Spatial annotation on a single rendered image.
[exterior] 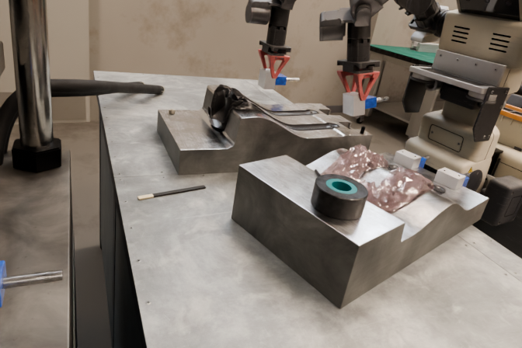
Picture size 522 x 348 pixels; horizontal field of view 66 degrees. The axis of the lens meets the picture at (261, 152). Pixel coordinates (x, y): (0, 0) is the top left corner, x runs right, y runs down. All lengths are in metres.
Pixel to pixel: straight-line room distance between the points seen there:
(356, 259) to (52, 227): 0.49
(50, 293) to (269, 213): 0.33
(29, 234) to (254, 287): 0.37
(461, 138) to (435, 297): 0.75
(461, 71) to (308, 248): 0.89
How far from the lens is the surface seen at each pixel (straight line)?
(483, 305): 0.75
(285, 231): 0.64
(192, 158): 0.87
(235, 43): 3.71
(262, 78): 1.26
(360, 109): 1.08
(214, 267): 0.63
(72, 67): 3.30
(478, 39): 1.36
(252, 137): 0.89
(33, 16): 0.85
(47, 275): 0.51
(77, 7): 3.24
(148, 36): 3.42
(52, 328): 0.58
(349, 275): 0.58
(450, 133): 1.40
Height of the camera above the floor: 1.20
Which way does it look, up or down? 23 degrees down
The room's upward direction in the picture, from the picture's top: 10 degrees clockwise
